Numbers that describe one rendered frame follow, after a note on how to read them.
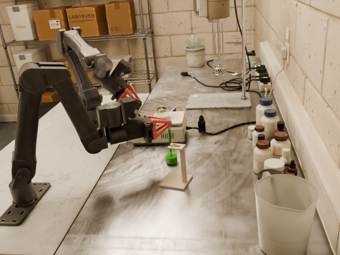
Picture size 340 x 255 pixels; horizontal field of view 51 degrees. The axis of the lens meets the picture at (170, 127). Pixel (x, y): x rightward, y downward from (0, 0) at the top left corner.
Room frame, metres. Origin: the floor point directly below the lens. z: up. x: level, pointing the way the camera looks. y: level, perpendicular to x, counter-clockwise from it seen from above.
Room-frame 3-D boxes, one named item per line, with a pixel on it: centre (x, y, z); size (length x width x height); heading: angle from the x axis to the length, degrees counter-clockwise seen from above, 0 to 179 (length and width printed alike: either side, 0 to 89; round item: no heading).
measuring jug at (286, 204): (0.64, -0.23, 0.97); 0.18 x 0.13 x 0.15; 10
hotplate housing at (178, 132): (1.25, 0.03, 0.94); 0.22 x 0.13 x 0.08; 81
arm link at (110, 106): (0.99, 0.20, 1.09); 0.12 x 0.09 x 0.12; 110
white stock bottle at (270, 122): (1.15, -0.36, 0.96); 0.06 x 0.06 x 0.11
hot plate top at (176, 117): (1.25, 0.00, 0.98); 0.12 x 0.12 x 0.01; 81
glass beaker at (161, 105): (1.24, 0.02, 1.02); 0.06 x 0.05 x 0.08; 114
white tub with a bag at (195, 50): (2.35, -0.22, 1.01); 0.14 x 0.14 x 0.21
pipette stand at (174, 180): (0.93, 0.00, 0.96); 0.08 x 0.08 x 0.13; 65
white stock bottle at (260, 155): (0.95, -0.27, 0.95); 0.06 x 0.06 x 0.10
